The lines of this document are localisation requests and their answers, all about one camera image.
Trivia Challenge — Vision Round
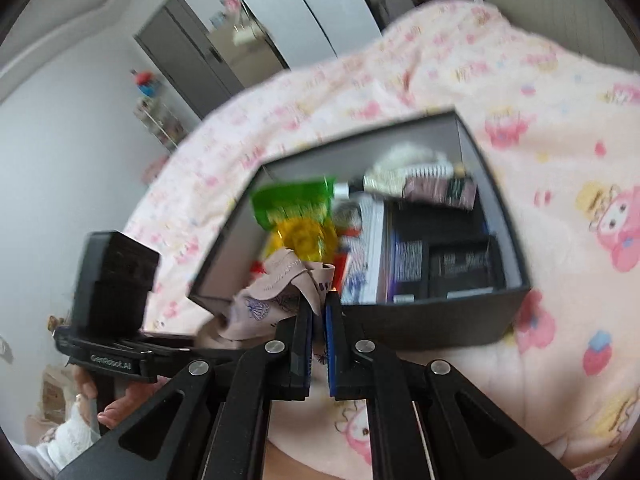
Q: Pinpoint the pink printed blanket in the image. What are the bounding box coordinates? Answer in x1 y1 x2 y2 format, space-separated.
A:
120 0 640 480

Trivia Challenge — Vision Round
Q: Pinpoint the grey sofa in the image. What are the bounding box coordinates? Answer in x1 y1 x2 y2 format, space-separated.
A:
480 0 640 68

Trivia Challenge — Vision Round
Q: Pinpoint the person's left forearm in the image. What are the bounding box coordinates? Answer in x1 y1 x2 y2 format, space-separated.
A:
37 400 103 467

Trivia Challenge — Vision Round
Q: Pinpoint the beige printed cloth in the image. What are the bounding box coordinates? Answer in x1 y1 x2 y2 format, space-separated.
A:
197 247 337 356

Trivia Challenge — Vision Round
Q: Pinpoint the grey door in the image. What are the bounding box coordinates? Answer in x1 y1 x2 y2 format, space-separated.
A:
134 0 291 121

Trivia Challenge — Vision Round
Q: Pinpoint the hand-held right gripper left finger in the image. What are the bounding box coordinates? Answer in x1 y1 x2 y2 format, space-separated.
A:
55 300 316 480

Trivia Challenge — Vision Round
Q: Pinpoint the black cardboard box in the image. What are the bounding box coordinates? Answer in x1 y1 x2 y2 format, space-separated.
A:
187 107 531 353

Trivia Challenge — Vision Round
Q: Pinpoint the small black box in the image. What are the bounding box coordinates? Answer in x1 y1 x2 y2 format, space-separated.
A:
427 236 504 299

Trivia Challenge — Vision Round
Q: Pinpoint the pink black printed packet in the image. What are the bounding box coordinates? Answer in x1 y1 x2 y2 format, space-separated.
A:
402 172 479 211

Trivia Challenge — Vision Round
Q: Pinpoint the white cabinet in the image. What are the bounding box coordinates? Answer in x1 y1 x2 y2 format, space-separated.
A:
210 0 386 68

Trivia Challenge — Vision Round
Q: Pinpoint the wire shelf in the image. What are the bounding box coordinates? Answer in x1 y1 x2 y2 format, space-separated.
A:
132 97 188 153

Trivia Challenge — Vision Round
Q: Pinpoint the person's left hand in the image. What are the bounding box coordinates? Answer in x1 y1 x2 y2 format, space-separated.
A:
74 364 168 431

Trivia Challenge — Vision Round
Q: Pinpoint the green yellow snack packet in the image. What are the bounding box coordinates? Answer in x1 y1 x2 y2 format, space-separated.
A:
250 176 341 266

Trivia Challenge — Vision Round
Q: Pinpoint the red blue toy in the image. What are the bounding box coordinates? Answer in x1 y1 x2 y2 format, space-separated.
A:
131 69 161 97

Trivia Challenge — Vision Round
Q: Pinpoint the white smartwatch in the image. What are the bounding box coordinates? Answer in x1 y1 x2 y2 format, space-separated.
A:
332 162 451 198

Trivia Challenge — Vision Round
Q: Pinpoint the cartoon bead sheet packet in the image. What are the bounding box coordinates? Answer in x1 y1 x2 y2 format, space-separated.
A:
340 195 387 306

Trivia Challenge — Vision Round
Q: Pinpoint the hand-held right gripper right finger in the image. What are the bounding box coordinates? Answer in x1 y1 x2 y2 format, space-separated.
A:
324 290 576 480

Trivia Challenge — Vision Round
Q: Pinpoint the white fluffy ball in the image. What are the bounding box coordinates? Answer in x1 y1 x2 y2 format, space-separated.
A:
377 142 441 171

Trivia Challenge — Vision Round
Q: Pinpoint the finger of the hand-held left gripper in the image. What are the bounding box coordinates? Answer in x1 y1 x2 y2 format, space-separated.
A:
137 332 241 361

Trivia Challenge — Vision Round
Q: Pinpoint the black product box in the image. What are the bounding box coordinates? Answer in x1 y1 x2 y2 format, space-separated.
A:
385 200 501 303

